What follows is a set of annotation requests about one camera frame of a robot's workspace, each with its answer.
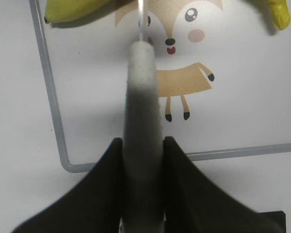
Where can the white deer cutting board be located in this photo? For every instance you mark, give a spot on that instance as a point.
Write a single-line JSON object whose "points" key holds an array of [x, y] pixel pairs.
{"points": [[226, 89]]}

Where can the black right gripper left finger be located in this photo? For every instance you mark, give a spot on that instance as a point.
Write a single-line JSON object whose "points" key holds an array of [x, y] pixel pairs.
{"points": [[94, 205]]}

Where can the white handled knife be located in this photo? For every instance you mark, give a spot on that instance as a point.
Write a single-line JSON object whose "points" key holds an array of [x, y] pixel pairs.
{"points": [[142, 143]]}

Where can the yellow plastic banana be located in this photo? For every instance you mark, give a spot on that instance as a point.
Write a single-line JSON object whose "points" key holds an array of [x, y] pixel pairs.
{"points": [[61, 11]]}

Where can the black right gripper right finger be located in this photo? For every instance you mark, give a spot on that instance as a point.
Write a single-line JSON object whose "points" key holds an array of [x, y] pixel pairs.
{"points": [[194, 204]]}

